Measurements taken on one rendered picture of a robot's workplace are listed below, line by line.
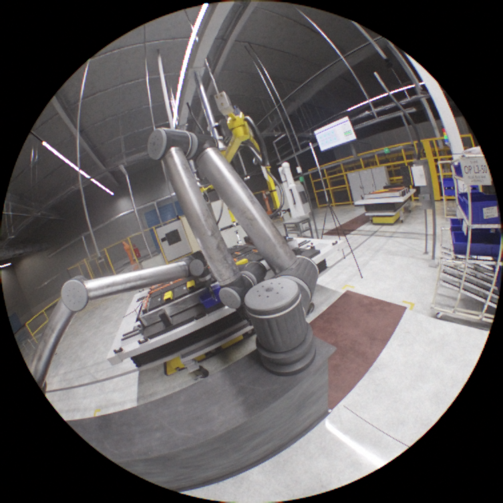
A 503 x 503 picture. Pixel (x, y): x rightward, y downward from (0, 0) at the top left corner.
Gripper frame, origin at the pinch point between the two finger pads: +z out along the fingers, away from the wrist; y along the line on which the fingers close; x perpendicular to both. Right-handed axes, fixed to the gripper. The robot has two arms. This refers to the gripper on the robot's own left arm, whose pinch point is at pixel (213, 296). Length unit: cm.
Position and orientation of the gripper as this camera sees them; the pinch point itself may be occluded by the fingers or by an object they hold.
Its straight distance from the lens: 144.5
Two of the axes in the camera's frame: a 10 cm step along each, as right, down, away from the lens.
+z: 2.9, 9.2, 2.5
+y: -4.4, -1.0, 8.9
